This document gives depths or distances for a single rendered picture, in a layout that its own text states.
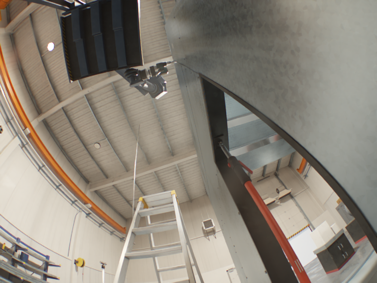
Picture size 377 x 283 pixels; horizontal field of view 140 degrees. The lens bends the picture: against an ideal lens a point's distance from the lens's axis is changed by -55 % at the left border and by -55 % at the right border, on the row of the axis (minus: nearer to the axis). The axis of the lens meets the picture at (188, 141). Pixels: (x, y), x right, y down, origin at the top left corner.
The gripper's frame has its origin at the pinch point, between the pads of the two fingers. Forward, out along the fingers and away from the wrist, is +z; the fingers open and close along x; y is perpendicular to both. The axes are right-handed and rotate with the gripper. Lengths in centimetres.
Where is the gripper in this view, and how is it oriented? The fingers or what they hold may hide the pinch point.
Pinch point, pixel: (161, 68)
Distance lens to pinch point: 185.8
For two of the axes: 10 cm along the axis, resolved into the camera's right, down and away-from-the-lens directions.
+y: 0.5, 0.2, -10.0
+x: -2.9, -9.6, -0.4
